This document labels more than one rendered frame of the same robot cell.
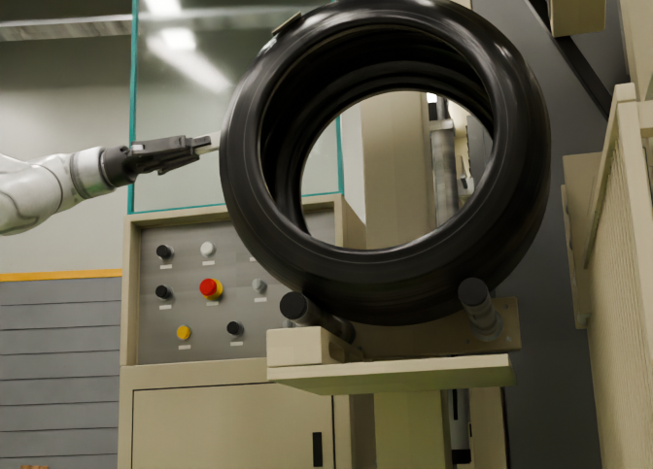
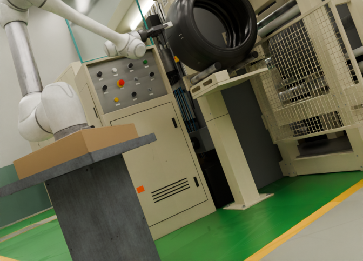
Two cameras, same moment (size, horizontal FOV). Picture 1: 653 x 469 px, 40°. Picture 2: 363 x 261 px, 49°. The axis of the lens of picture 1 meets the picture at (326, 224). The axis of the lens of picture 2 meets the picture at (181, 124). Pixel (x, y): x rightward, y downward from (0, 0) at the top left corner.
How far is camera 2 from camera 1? 176 cm
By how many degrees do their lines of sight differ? 40
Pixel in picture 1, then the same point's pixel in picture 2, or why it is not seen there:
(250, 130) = (192, 19)
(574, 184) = not seen: hidden behind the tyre
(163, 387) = (120, 118)
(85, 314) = not seen: outside the picture
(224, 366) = (138, 106)
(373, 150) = not seen: hidden behind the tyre
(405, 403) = (213, 96)
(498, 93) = (247, 5)
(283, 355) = (220, 78)
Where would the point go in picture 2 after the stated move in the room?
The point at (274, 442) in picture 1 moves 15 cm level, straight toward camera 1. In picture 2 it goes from (161, 124) to (174, 119)
